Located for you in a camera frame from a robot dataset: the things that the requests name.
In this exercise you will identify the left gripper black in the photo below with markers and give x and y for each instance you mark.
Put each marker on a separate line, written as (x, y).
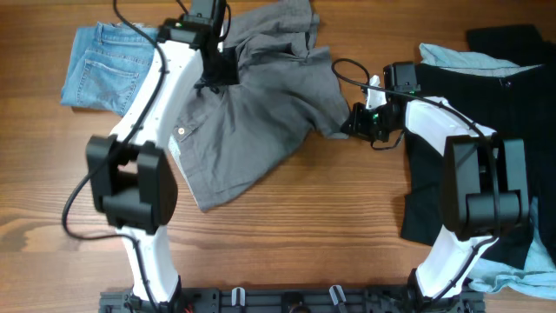
(232, 74)

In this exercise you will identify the folded blue denim jeans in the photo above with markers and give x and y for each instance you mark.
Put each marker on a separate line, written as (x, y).
(107, 66)

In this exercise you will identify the black garment at corner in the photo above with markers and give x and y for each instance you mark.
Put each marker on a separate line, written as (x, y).
(520, 43)

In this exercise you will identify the grey cotton shorts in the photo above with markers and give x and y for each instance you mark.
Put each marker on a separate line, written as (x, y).
(223, 142)

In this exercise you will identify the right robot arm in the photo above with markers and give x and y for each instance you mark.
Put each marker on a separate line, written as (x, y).
(483, 192)

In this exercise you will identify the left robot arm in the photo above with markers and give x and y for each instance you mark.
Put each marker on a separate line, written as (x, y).
(131, 179)

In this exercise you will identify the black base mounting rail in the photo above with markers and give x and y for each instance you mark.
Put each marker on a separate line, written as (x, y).
(385, 298)

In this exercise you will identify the light blue garment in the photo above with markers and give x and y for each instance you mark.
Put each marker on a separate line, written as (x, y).
(537, 278)

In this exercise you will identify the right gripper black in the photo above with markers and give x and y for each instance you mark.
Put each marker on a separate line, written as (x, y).
(357, 127)

